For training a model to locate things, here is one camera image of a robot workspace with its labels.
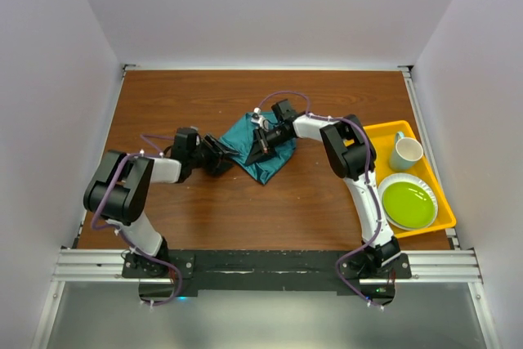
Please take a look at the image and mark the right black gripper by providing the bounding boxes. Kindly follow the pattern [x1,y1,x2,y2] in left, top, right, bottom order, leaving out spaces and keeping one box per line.
[246,127,291,168]

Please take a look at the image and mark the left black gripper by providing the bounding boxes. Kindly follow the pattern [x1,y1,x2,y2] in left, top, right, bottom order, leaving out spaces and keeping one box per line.
[188,134,238,177]

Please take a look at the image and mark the teal cloth napkin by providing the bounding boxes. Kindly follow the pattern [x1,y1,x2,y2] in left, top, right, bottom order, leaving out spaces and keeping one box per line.
[219,112,296,185]

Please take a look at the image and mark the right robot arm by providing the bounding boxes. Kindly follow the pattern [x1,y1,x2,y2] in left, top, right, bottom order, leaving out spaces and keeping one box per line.
[246,100,400,278]

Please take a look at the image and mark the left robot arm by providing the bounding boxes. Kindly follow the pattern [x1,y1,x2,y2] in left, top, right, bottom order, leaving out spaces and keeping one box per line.
[83,128,239,279]

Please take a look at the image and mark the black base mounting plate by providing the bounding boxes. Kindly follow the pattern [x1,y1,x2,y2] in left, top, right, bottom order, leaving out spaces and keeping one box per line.
[121,250,412,305]

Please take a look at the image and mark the white mug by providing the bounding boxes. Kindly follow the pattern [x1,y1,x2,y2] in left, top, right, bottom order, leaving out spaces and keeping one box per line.
[388,132,424,172]

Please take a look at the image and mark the green plate white rim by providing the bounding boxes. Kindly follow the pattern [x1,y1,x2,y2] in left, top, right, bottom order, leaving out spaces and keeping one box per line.
[378,173,439,230]

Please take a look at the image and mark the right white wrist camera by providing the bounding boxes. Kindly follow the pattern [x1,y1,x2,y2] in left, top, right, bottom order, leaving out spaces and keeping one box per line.
[251,107,270,131]

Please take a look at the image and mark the aluminium frame rail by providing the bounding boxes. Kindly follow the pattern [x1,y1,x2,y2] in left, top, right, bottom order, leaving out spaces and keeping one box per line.
[52,249,483,284]

